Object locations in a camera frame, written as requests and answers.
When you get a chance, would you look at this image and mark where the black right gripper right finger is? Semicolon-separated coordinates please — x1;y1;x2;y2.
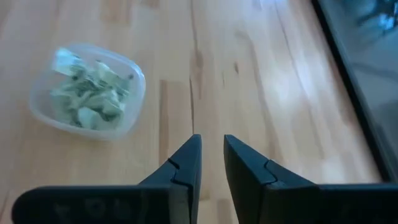
223;134;398;224

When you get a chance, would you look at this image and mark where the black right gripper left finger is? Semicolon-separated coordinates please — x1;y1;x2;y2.
11;133;203;224

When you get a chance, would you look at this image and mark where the clear plastic container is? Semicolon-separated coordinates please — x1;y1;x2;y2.
29;42;147;141

